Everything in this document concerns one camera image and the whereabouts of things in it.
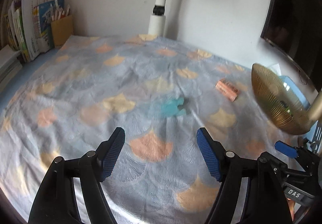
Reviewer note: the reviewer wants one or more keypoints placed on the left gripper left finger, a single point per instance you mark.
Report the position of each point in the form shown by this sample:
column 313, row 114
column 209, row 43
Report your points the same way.
column 55, row 201

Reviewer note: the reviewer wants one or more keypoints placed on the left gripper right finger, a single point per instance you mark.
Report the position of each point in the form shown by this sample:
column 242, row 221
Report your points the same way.
column 265, row 201

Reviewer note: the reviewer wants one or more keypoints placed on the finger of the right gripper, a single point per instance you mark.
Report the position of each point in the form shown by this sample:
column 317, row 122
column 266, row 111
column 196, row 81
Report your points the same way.
column 286, row 149

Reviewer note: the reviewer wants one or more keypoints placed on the teal translucent splash piece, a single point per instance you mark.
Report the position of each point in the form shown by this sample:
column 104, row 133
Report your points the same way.
column 169, row 107

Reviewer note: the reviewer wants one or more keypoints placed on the orange capybara card box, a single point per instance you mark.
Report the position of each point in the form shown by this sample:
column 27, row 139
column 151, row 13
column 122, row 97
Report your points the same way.
column 227, row 89

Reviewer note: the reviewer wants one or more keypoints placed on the black monitor screen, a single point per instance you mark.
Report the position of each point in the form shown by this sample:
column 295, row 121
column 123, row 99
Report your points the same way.
column 294, row 27

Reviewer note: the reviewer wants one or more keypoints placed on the patterned blue tablecloth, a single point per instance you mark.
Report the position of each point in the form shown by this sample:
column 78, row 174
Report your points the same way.
column 91, row 86

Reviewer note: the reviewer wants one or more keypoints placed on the flat white books pile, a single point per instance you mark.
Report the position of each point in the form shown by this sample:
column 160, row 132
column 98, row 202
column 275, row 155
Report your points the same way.
column 10, row 65

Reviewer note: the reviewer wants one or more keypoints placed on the yellow pencil holder box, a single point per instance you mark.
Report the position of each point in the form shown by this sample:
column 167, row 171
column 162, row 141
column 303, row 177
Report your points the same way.
column 62, row 29

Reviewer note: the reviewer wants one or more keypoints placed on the upright books stack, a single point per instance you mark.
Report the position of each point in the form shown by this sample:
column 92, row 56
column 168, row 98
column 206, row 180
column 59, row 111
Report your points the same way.
column 30, row 21

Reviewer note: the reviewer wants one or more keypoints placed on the white lamp pole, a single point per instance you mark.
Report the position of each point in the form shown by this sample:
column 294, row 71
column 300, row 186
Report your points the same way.
column 157, row 18

